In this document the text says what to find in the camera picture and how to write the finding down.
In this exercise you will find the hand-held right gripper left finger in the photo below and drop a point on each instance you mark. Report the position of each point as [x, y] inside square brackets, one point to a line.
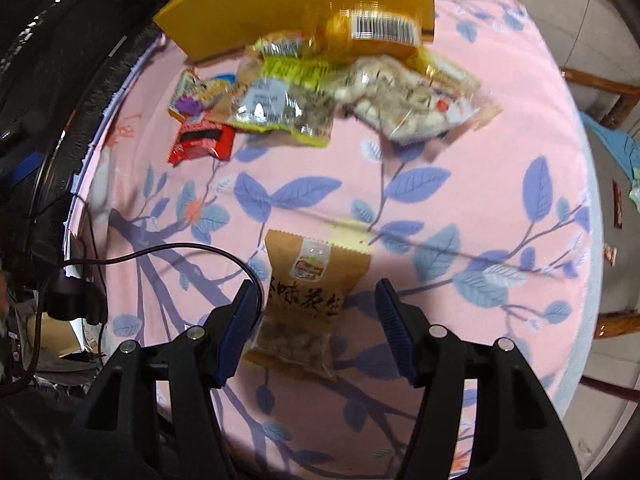
[235, 335]

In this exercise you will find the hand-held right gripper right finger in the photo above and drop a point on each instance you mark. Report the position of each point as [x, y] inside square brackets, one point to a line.
[397, 332]

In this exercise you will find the kraft paper peanut packet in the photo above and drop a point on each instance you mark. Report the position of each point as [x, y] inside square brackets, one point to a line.
[305, 300]

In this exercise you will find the yellow cardboard box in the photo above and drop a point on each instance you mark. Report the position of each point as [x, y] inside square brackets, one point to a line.
[240, 5]

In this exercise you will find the pink leaf-print cloth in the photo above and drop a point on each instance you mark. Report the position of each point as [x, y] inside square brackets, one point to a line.
[425, 220]

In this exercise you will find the black power adapter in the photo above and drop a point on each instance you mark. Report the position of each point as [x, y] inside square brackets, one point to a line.
[75, 297]

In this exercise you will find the brown cardboard box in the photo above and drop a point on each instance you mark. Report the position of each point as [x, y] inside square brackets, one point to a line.
[52, 332]

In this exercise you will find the red black snack packet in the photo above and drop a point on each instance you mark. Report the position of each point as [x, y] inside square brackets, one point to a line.
[200, 140]

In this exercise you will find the wooden armchair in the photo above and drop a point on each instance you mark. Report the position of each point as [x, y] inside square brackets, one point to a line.
[620, 340]

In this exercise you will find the small red white packet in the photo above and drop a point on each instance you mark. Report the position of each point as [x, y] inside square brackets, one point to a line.
[609, 255]

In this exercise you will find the silver yellow-green seed packet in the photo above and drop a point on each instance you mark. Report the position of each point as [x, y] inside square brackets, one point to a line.
[280, 110]

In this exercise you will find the clear white nut packet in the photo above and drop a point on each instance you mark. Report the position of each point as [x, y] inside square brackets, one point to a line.
[400, 100]

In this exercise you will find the small green orange packet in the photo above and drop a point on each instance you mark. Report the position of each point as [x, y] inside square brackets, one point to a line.
[192, 95]

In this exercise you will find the clear tan biscuit packet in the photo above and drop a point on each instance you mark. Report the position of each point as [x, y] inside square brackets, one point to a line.
[465, 90]

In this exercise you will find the brown bar packet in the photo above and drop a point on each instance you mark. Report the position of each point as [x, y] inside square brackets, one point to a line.
[617, 205]

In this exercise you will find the yellow-green snack packet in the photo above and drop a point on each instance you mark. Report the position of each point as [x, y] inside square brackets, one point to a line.
[300, 70]

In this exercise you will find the small green white packet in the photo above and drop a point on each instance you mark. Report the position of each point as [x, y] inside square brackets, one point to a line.
[636, 189]

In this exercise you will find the blue cloth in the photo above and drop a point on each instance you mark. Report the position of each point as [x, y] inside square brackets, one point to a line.
[615, 145]

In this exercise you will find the golden shiny snack packet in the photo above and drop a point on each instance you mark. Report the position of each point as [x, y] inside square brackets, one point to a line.
[277, 45]

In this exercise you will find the orange packet with barcode label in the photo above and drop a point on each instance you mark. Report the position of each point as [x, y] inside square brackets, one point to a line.
[370, 25]

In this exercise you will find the carved dark wooden bench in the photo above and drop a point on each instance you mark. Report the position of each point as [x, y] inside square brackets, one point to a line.
[60, 35]

